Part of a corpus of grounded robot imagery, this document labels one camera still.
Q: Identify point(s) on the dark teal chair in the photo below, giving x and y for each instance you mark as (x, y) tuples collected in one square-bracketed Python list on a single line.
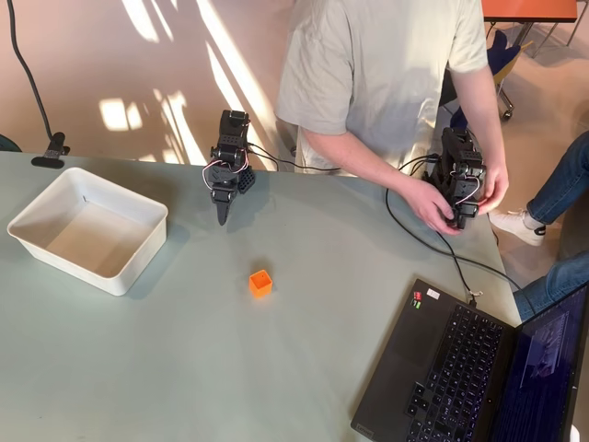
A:
[(8, 143)]

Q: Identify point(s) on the person in beige t-shirt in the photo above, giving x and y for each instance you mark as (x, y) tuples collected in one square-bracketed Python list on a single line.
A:
[(377, 69)]

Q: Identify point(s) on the person's right hand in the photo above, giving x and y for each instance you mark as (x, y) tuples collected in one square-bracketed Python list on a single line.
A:
[(428, 202)]

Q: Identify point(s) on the black gooseneck clamp mount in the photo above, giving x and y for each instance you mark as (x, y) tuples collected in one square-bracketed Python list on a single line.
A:
[(27, 73)]

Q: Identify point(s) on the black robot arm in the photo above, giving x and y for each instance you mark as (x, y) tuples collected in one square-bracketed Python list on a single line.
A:
[(232, 138)]

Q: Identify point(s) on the black laptop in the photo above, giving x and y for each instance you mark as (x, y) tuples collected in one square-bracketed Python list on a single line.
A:
[(442, 368)]

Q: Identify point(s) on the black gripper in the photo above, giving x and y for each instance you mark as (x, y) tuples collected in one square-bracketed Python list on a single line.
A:
[(221, 196)]

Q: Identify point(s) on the yellow chair with blue jacket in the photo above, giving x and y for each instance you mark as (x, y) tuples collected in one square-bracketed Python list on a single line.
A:
[(506, 60)]

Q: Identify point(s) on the black leader arm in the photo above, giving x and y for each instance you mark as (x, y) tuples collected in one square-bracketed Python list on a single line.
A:
[(462, 170)]

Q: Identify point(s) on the orange table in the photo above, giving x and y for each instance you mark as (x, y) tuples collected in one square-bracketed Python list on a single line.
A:
[(529, 9)]

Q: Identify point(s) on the white sneaker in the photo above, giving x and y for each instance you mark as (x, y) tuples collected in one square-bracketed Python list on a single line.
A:
[(515, 225)]

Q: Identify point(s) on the orange cube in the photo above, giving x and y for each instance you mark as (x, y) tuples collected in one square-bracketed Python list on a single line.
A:
[(261, 285)]

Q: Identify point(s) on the person's left hand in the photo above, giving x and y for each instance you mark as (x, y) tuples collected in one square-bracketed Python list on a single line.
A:
[(498, 184)]

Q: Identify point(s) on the person's right forearm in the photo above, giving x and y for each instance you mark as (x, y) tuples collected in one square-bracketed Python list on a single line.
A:
[(359, 156)]

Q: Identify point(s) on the person's left forearm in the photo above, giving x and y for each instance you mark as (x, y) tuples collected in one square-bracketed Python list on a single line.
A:
[(474, 106)]

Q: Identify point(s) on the white plastic bin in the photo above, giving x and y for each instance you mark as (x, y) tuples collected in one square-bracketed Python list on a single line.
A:
[(96, 239)]

